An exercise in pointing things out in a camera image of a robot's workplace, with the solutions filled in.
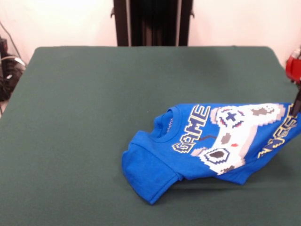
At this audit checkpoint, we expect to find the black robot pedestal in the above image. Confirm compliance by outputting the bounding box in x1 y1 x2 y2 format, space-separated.
110 0 195 47

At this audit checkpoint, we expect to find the black cable bundle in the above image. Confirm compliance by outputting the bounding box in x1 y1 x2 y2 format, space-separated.
0 21 27 102

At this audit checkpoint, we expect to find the dark green tablecloth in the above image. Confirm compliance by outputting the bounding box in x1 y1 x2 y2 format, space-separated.
0 46 301 226

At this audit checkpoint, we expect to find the blue printed shirt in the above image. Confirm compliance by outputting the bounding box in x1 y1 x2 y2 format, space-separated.
121 102 301 205

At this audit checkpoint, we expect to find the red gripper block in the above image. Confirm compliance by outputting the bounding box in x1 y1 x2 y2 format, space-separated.
285 54 301 117

